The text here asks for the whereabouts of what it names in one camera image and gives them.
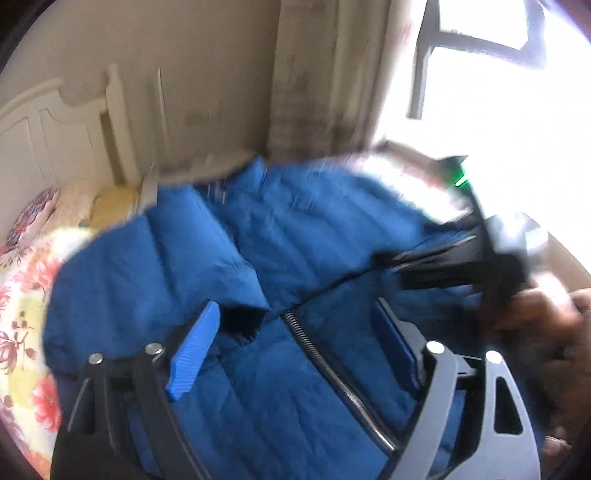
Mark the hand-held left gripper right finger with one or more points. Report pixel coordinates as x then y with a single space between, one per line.
399 353

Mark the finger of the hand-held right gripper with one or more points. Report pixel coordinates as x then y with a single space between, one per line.
438 253
438 279

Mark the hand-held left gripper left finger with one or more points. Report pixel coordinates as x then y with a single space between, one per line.
196 350

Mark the blue puffer jacket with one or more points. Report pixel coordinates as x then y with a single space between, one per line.
286 230

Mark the person's right hand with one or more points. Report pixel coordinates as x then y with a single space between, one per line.
549 337

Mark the yellow pillow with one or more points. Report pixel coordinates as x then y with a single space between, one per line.
113 205

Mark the floral bed sheet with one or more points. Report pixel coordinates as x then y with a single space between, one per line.
27 323

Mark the beige curtain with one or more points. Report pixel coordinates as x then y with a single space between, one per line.
323 78

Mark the floral pillow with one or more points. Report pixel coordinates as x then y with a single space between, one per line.
27 221

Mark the white bed headboard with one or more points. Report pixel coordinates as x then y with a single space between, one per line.
60 134

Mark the dark window frame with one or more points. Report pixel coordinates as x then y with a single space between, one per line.
425 60

